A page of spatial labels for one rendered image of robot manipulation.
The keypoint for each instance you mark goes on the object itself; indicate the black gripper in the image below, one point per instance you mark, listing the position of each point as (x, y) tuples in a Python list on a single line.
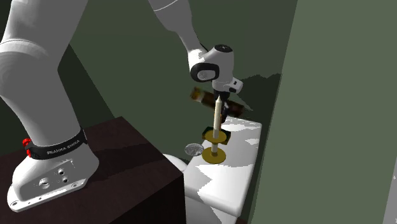
[(224, 95)]

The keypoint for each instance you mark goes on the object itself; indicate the brown oblong block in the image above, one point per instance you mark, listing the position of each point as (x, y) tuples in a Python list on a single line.
[(204, 97)]

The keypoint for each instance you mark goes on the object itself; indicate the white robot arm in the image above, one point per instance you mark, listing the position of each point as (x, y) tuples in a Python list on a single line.
[(46, 93)]

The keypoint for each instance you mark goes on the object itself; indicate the grey round mesh disc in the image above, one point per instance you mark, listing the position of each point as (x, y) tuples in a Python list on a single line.
[(193, 149)]

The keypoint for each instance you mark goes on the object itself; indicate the white candle in gold holder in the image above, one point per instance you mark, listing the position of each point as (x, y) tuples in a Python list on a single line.
[(217, 114)]

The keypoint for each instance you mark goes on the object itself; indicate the dark green square box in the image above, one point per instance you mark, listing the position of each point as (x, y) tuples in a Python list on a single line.
[(227, 136)]

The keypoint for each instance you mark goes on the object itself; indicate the white toilet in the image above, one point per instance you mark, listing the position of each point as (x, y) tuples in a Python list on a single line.
[(226, 186)]

